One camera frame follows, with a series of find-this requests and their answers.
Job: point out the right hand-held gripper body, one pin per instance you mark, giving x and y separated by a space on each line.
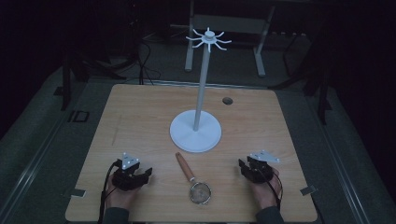
261 171

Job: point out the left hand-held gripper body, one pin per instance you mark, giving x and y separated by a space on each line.
126 180

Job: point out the white hook stand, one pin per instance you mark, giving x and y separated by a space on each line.
195 133

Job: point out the person's left hand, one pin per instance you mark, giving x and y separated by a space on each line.
120 197

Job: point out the person's right hand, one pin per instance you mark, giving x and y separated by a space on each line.
266 194

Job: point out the grey tape strip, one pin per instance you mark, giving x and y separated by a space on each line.
78 193
308 190

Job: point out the black metal stand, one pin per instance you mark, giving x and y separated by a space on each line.
66 87
323 102

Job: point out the black rectangular floor bracket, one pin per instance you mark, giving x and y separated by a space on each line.
70 116

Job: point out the metal floor rail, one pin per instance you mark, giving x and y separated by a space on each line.
34 161

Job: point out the white metal desk frame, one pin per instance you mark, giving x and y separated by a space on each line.
260 59

